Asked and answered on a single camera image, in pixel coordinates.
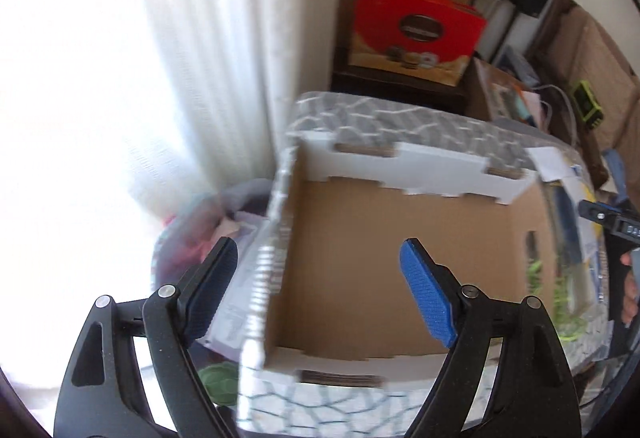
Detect green object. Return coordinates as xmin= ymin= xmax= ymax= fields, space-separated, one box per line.
xmin=197 ymin=363 xmax=241 ymax=409

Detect brown cardboard sheets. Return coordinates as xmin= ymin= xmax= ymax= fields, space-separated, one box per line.
xmin=530 ymin=0 xmax=640 ymax=169

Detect red gift box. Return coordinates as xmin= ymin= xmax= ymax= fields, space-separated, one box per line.
xmin=347 ymin=0 xmax=488 ymax=86

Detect patterned cardboard box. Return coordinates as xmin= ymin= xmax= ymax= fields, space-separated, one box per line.
xmin=235 ymin=90 xmax=618 ymax=438

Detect green yellow device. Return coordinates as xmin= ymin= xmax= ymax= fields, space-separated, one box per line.
xmin=572 ymin=79 xmax=606 ymax=129

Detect white cardboard box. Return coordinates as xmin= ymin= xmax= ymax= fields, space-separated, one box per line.
xmin=239 ymin=138 xmax=563 ymax=389

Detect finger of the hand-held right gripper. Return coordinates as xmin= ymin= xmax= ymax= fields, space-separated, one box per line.
xmin=579 ymin=199 xmax=640 ymax=245

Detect white printed packet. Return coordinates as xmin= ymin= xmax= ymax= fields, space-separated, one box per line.
xmin=200 ymin=213 xmax=271 ymax=359

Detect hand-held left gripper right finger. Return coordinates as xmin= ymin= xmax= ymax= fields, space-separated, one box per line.
xmin=398 ymin=238 xmax=583 ymax=438

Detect clear plastic bag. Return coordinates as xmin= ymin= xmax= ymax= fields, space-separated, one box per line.
xmin=150 ymin=178 xmax=273 ymax=364

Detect white cable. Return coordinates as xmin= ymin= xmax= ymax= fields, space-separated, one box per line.
xmin=532 ymin=85 xmax=581 ymax=144

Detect person's right hand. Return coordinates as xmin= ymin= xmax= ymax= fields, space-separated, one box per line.
xmin=620 ymin=253 xmax=640 ymax=324

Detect green cord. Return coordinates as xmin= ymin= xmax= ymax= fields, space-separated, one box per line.
xmin=527 ymin=258 xmax=596 ymax=344

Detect open brown box with clutter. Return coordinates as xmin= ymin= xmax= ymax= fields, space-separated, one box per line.
xmin=467 ymin=58 xmax=546 ymax=129

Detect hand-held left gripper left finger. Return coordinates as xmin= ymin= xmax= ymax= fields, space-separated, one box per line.
xmin=52 ymin=237 xmax=240 ymax=438

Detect white curtain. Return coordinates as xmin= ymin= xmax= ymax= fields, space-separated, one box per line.
xmin=0 ymin=0 xmax=346 ymax=389

